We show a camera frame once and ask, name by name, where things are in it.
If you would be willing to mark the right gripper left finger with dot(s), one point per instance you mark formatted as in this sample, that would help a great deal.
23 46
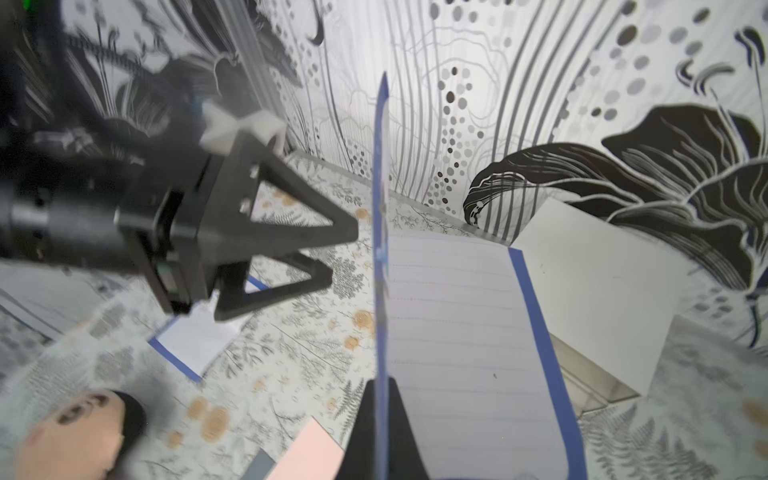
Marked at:
358 462

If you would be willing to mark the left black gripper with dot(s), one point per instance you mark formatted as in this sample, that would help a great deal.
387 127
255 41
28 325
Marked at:
168 240

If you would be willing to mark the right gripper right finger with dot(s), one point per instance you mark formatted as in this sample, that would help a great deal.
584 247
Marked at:
404 461

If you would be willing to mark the pink envelope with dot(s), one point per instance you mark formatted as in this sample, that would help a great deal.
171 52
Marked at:
313 455

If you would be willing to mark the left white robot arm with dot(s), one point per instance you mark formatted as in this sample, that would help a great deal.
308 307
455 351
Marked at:
137 137

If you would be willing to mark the dark grey envelope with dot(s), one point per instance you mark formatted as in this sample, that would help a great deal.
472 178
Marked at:
260 467

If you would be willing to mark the pig plush toy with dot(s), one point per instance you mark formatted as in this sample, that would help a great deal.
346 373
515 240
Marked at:
86 438

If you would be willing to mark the white mini drawer box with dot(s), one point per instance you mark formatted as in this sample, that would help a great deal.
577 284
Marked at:
608 298

